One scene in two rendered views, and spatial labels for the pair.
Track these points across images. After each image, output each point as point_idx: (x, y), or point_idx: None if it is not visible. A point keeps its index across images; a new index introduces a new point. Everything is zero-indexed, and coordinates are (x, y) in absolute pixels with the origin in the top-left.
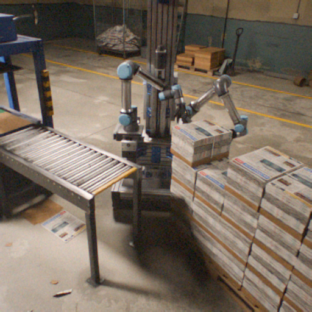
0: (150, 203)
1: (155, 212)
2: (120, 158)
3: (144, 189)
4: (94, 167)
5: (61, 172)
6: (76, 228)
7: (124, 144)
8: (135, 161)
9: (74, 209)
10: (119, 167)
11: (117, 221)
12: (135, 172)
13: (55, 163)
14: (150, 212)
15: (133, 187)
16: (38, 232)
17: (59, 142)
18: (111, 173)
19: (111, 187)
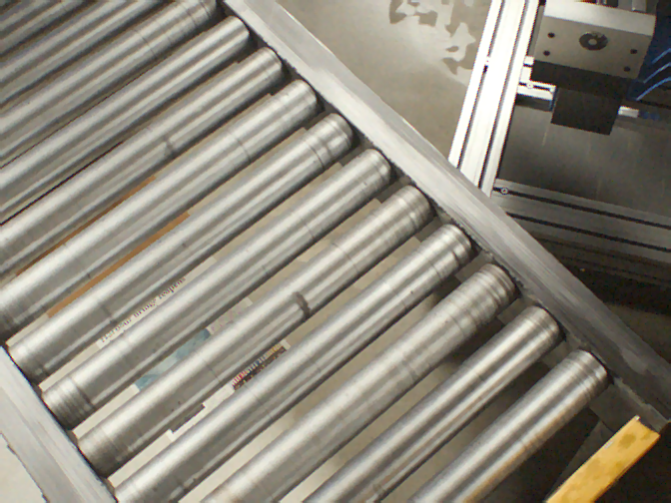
0: (643, 288)
1: (653, 324)
2: (531, 260)
3: (625, 217)
4: (336, 347)
5: (97, 380)
6: (246, 374)
7: (561, 30)
8: (614, 112)
9: (241, 236)
10: (516, 372)
11: (452, 356)
12: (634, 416)
13: (70, 256)
14: (627, 315)
15: (559, 185)
16: (69, 371)
17: (116, 5)
18: (457, 432)
19: (438, 104)
